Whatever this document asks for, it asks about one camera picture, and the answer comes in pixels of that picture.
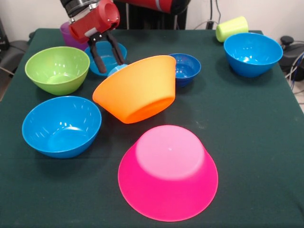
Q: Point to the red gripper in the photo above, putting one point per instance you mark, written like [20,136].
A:
[95,21]

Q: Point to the small light blue bowl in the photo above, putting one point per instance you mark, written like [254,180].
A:
[107,57]

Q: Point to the light blue cup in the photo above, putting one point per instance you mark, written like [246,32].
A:
[116,70]

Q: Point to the orange bowl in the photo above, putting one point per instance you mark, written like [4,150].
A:
[137,88]

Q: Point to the large blue bowl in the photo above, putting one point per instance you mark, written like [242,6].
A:
[59,128]
[251,54]

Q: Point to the yellow-green cup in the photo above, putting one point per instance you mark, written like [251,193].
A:
[231,28]

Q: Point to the pink bowl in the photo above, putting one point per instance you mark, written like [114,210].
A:
[168,180]

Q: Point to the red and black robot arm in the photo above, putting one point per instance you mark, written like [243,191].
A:
[147,4]

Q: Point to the purple cup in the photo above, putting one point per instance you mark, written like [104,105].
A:
[66,38]

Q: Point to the lime green bowl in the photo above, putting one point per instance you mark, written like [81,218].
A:
[57,69]

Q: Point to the small dark blue bowl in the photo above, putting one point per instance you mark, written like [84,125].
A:
[187,69]

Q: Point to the grey chair base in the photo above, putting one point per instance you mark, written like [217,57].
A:
[292,52]
[14,54]

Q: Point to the dark green tablecloth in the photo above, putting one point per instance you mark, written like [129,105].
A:
[237,166]

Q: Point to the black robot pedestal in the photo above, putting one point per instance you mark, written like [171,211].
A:
[154,20]

